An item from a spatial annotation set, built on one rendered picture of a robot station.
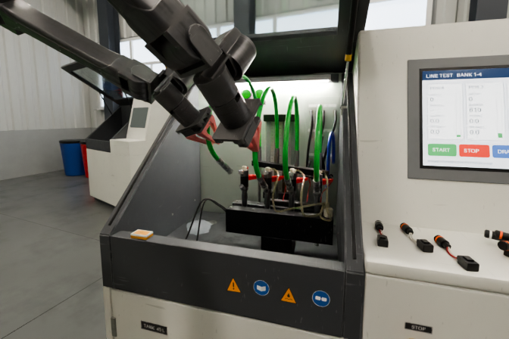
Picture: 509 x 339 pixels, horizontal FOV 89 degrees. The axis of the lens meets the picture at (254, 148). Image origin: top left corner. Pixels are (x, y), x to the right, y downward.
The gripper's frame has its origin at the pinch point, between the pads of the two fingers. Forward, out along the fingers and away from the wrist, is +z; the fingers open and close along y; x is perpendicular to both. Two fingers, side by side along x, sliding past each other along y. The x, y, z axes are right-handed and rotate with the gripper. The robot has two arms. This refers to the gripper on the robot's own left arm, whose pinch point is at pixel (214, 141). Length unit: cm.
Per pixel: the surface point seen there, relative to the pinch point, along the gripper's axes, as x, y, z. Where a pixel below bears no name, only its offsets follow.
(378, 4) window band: -424, 32, 148
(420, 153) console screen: -17, -42, 36
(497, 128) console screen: -26, -59, 39
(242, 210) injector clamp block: 8.0, 5.4, 23.8
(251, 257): 23.6, -10.5, 17.9
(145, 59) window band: -368, 493, 5
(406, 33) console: -47, -43, 15
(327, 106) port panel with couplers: -42, -12, 30
